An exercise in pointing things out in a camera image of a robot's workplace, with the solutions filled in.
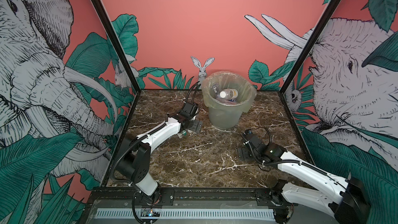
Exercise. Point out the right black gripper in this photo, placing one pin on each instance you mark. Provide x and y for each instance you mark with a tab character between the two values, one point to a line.
244	150

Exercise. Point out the right black frame post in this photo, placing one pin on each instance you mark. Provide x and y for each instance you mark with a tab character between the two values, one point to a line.
318	29

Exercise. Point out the black front mounting rail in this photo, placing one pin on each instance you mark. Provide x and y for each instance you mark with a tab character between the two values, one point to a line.
167	196

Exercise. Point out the green cap small bottle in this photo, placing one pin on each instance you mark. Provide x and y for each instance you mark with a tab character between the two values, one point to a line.
182	134

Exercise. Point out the white label bottle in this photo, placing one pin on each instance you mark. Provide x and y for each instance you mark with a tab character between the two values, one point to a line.
228	94

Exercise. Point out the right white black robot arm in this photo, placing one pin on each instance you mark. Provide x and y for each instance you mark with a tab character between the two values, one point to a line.
346	200

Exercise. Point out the crushed clear bottle white cap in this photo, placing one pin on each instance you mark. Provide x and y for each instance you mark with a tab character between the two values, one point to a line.
216	89

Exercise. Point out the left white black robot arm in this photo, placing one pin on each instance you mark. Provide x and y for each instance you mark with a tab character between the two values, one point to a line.
134	163

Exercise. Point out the white slotted cable duct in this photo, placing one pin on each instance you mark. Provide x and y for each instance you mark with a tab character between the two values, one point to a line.
185	213

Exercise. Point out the green mesh waste bin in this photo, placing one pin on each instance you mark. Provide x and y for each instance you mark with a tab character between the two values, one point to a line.
224	119

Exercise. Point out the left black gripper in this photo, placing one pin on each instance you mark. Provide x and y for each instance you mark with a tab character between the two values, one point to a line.
195	124

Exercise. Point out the black frame post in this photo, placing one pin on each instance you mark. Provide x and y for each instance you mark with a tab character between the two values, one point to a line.
318	29
110	31

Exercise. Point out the left black frame post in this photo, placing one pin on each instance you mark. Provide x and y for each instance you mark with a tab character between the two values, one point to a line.
110	31

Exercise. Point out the translucent plastic bin liner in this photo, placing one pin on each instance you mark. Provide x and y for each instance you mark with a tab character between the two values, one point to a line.
228	80

